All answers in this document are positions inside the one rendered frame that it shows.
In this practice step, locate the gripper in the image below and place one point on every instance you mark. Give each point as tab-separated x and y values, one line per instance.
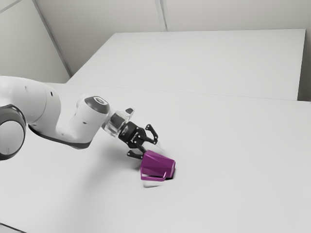
131	136

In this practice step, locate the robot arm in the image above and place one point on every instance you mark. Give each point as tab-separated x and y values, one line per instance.
36	109

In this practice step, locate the purple faceted mug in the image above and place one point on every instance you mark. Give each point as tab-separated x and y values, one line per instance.
156	167

